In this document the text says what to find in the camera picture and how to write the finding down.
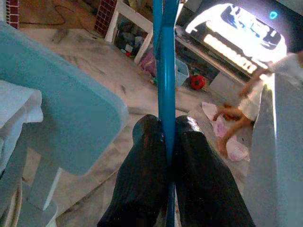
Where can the white television cabinet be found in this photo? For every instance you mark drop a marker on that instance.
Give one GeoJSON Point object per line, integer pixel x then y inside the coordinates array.
{"type": "Point", "coordinates": [213, 68]}

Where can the brown rug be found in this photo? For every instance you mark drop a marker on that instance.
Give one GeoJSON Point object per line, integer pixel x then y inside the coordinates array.
{"type": "Point", "coordinates": [47, 11]}

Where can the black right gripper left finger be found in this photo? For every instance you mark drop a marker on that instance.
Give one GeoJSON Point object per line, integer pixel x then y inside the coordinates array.
{"type": "Point", "coordinates": [142, 177]}

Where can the red round toy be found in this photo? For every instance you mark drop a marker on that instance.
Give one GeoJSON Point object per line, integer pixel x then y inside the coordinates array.
{"type": "Point", "coordinates": [197, 82]}

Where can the child in white shirt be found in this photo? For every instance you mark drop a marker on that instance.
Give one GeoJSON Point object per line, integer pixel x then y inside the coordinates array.
{"type": "Point", "coordinates": [251, 104]}

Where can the white open shelf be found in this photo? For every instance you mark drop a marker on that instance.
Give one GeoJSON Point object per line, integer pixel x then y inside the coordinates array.
{"type": "Point", "coordinates": [136, 19]}

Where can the white shirt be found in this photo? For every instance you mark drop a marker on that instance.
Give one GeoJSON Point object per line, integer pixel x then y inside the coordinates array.
{"type": "Point", "coordinates": [16, 106]}

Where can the blue plastic hanger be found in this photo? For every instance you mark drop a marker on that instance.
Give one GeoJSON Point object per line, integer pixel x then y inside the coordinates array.
{"type": "Point", "coordinates": [168, 71]}

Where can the light blue plastic chair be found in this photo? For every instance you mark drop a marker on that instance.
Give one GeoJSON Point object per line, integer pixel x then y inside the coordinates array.
{"type": "Point", "coordinates": [71, 118]}

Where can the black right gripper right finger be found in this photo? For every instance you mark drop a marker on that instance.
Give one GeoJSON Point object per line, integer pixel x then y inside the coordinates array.
{"type": "Point", "coordinates": [203, 184]}

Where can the purple cloth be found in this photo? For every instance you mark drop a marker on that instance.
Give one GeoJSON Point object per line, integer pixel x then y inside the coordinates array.
{"type": "Point", "coordinates": [149, 63]}

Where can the light blue folding table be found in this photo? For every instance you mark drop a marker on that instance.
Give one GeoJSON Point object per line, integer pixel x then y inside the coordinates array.
{"type": "Point", "coordinates": [279, 165]}

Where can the red brick pattern panel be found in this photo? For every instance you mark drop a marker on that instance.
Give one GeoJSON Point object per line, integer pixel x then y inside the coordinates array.
{"type": "Point", "coordinates": [11, 14]}
{"type": "Point", "coordinates": [105, 19]}

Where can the light blue plastic bin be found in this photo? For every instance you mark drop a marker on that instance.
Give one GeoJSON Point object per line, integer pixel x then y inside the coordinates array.
{"type": "Point", "coordinates": [182, 75]}

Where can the television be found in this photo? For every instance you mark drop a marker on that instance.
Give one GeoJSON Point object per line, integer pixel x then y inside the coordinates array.
{"type": "Point", "coordinates": [236, 30]}

